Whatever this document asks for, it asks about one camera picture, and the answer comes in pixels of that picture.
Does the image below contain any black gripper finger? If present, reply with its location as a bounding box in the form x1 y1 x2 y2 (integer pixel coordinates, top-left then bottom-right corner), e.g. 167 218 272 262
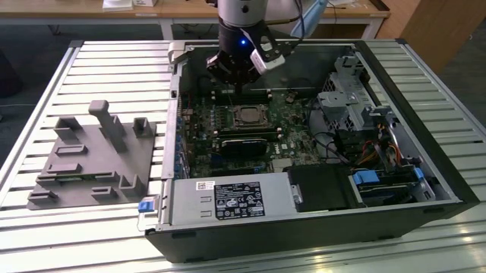
222 64 240 98
239 64 263 98

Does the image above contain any metal socket cover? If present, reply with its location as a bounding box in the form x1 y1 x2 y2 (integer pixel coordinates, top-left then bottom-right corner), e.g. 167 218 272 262
231 104 271 127

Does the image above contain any CPU socket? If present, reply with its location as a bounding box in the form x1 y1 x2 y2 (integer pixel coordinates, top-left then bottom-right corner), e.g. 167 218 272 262
230 104 274 128

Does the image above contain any black graphics card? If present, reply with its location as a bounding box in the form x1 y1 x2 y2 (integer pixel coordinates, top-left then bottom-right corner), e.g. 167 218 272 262
219 138 268 156

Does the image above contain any metal drive cage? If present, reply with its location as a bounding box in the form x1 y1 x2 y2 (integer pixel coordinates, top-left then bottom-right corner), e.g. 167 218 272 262
316 55 399 131

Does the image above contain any green motherboard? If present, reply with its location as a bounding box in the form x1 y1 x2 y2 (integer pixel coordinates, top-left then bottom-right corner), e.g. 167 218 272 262
178 90 335 179

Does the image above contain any silver chipset heatsink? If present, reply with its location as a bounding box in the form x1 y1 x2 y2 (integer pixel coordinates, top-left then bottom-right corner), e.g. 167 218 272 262
272 158 296 173

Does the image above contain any white box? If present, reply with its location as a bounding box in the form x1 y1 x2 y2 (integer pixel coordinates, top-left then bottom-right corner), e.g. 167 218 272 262
101 0 135 12

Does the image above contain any black plastic shroud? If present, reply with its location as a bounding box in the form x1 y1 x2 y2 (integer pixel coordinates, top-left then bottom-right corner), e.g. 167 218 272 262
283 164 366 213

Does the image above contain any silver power supply unit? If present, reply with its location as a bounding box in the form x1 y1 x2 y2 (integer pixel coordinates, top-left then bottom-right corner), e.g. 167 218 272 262
167 172 300 227

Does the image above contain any grey parts rack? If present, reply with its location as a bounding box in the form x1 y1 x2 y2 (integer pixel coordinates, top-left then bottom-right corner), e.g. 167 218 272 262
25 100 159 211

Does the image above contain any blue disk carrier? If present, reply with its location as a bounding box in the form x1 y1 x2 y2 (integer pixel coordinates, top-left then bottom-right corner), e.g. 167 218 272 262
351 169 380 188

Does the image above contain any wooden desk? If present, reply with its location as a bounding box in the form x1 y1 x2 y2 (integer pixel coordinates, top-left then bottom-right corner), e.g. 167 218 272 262
0 0 391 40

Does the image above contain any blue case latch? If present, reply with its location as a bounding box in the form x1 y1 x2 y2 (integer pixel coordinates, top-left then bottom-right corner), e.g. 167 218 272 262
139 197 159 213

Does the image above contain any wooden cabinet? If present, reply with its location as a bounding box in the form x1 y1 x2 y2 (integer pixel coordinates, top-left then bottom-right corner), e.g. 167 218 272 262
398 0 486 75

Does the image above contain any black PC case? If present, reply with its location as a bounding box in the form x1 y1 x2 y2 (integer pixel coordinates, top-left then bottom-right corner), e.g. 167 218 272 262
143 39 479 264

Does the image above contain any small silver wrist camera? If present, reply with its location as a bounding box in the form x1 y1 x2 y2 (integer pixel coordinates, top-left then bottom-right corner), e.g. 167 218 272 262
206 55 223 73

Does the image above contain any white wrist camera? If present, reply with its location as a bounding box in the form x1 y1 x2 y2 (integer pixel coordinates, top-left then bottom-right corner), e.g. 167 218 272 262
250 35 286 75

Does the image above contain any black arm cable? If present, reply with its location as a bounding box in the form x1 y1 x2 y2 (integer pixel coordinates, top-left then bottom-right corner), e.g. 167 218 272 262
291 0 307 48

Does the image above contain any black wire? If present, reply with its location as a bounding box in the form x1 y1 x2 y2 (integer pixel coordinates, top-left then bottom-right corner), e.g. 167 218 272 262
311 132 350 164

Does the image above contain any coloured wire bundle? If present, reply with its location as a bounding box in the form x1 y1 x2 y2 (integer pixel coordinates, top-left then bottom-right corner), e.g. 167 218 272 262
356 140 403 168

